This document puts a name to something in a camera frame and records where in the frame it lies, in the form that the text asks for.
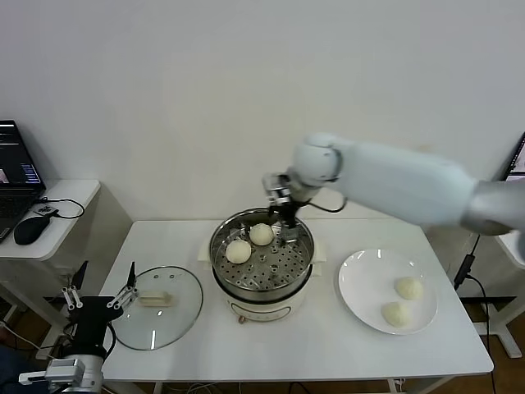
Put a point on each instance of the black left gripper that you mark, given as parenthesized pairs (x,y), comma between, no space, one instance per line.
(94,316)

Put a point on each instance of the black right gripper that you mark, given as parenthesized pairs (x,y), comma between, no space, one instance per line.
(293,207)

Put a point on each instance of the white steamed baozi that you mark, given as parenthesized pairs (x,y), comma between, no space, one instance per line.
(238,251)
(261,235)
(409,288)
(395,315)

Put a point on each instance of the round glass pot lid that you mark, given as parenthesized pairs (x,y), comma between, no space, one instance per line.
(164,324)

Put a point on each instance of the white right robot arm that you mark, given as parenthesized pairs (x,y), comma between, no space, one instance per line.
(402,180)

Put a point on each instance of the stainless steel steamer basket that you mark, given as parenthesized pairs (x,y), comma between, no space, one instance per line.
(283,267)

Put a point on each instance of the black computer mouse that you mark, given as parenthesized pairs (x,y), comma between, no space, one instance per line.
(30,230)

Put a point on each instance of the small usb hub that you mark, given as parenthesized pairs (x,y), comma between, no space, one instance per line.
(45,210)

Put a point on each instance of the white round plate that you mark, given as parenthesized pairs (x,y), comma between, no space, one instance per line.
(365,283)

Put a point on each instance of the black laptop with dark screen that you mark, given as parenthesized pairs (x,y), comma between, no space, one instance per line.
(14,164)

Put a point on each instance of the white side table with label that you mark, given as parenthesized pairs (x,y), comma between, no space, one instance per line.
(510,250)

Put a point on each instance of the black laptop with pink screen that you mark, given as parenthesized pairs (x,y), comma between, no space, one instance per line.
(517,160)

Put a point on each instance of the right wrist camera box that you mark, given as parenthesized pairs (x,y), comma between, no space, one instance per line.
(274,189)

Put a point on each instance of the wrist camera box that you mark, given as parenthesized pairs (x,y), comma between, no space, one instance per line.
(274,189)
(61,369)

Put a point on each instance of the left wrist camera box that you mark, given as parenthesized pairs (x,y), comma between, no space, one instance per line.
(61,369)

